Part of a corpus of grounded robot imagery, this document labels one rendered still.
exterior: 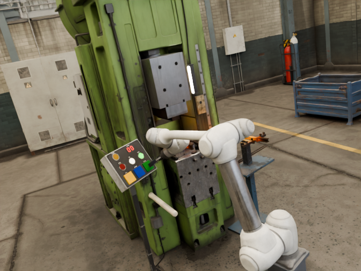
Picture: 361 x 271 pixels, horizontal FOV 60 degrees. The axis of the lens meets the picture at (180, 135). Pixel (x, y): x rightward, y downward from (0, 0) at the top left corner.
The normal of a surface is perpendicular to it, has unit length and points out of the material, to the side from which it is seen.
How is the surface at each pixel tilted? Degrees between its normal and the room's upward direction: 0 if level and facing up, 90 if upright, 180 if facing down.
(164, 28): 90
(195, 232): 89
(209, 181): 90
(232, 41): 90
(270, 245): 70
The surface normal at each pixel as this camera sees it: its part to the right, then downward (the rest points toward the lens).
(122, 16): 0.49, 0.16
